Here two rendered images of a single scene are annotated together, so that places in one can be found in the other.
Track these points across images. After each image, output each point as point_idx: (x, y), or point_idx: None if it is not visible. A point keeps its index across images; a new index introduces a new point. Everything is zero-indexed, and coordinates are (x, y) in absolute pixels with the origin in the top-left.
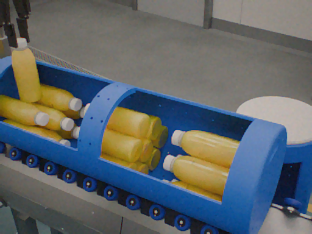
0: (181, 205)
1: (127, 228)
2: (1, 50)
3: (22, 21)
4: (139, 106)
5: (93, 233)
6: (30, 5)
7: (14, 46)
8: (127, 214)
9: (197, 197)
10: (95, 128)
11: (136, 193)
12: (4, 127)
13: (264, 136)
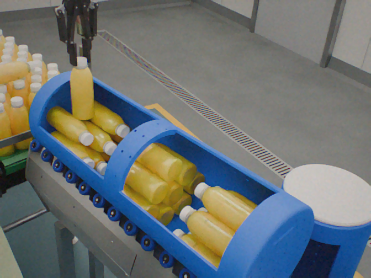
0: (184, 260)
1: (138, 266)
2: None
3: (86, 41)
4: (183, 148)
5: (111, 261)
6: (96, 27)
7: (74, 64)
8: (140, 253)
9: (197, 256)
10: (123, 162)
11: (149, 235)
12: (49, 138)
13: (276, 213)
